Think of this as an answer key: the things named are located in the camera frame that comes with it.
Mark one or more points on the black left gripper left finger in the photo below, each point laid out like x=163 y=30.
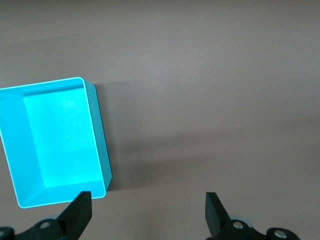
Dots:
x=80 y=215

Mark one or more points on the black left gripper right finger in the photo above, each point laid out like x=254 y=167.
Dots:
x=215 y=217

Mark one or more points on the turquoise plastic bin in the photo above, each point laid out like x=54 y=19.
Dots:
x=62 y=140

